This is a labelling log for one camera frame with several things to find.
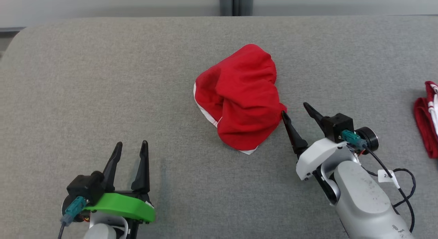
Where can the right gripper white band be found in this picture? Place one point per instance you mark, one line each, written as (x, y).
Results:
(321, 155)

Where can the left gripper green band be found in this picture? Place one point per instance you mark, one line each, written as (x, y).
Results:
(123, 204)

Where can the red shorts with elastic waistband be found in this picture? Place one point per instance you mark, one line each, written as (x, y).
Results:
(243, 102)

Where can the red shirt with white sleeves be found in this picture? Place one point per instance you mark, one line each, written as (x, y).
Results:
(426, 122)

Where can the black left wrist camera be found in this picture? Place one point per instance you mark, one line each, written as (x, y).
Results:
(84, 184)

